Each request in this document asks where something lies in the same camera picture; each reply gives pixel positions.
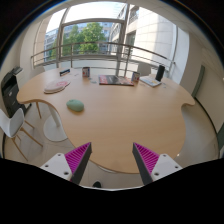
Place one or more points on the black and white office printer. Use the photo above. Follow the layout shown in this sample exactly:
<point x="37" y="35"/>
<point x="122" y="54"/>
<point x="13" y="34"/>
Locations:
<point x="10" y="91"/>

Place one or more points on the white table pedestal base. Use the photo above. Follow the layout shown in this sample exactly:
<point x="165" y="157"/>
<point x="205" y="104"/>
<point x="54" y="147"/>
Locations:
<point x="53" y="130"/>

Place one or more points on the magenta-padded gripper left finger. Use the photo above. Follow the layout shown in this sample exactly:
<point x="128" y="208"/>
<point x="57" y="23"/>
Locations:
<point x="78" y="156"/>

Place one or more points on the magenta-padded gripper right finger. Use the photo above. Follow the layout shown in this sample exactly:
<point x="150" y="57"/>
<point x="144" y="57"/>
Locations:
<point x="146" y="157"/>

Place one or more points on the white chair with wooden legs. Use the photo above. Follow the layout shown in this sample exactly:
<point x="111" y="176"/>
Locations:
<point x="11" y="125"/>
<point x="37" y="71"/>
<point x="144" y="69"/>

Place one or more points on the white and yellow booklet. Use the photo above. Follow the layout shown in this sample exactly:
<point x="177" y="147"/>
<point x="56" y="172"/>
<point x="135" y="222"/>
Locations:
<point x="150" y="81"/>

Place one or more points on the mint green computer mouse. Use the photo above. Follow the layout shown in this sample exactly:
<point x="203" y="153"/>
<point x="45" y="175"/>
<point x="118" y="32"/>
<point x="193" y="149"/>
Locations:
<point x="75" y="105"/>

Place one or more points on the metal balcony railing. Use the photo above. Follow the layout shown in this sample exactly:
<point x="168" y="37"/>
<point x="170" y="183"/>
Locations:
<point x="100" y="44"/>

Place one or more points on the small printed card box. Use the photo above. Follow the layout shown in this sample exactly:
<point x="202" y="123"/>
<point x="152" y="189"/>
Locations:
<point x="135" y="77"/>

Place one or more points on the red and white printed mug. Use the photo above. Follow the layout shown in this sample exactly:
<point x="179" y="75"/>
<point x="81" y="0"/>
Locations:
<point x="86" y="72"/>

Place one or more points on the black upright speaker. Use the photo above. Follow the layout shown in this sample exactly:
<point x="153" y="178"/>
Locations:
<point x="160" y="73"/>

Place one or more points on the pink and white mouse pad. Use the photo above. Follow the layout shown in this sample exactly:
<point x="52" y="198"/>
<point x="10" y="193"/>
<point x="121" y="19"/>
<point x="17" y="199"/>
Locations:
<point x="56" y="86"/>

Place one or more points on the black whiteboard eraser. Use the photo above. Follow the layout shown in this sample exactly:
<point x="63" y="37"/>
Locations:
<point x="65" y="72"/>

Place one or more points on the red and black magazine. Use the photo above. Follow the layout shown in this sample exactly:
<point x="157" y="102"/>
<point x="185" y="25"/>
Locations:
<point x="115" y="80"/>

